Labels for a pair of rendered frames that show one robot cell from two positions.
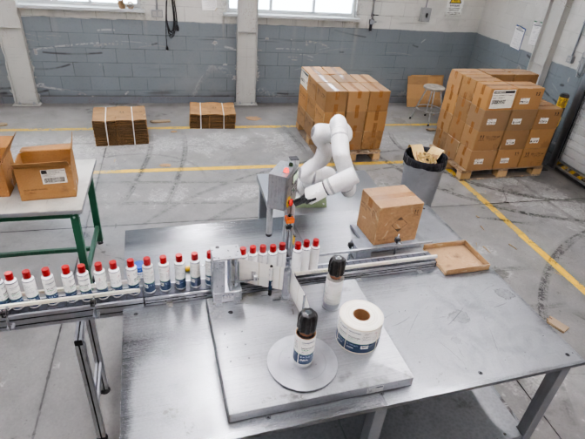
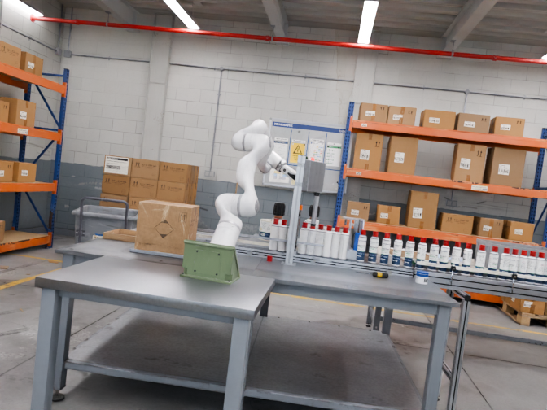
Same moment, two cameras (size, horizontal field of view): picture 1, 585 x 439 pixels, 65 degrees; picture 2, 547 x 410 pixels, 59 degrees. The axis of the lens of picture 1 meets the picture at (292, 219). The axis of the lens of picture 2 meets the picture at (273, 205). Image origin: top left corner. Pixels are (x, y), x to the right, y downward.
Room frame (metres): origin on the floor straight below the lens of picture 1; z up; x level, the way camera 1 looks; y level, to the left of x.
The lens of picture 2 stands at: (4.88, 1.02, 1.33)
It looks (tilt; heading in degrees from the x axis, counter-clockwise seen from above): 3 degrees down; 203
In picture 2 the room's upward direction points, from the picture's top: 7 degrees clockwise
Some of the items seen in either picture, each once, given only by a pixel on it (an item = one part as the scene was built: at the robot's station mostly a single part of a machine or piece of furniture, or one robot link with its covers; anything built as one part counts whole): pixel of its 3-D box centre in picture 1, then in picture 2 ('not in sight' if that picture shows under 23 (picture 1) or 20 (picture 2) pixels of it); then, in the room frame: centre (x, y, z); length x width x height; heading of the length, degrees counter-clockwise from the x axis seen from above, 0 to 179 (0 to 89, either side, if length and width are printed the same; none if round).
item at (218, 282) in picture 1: (225, 273); (351, 237); (1.78, 0.30, 1.01); 0.14 x 0.13 x 0.26; 109
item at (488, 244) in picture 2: not in sight; (517, 257); (0.19, 1.41, 0.91); 0.60 x 0.40 x 0.22; 109
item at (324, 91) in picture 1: (339, 111); not in sight; (6.00, -0.49, 0.45); 1.20 x 0.84 x 0.89; 17
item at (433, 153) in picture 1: (426, 163); not in sight; (4.48, -1.34, 0.50); 0.42 x 0.41 x 0.28; 106
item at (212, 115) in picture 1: (211, 115); not in sight; (6.38, 1.28, 0.11); 0.65 x 0.54 x 0.22; 103
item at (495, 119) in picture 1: (494, 123); not in sight; (5.72, -2.44, 0.57); 1.20 x 0.85 x 1.14; 108
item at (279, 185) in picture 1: (283, 185); (310, 176); (2.05, 0.06, 1.38); 0.17 x 0.10 x 0.19; 164
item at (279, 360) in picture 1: (302, 361); not in sight; (1.38, -0.10, 0.89); 0.31 x 0.31 x 0.01
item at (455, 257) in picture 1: (455, 256); (133, 236); (2.32, -1.01, 0.85); 0.30 x 0.26 x 0.04; 109
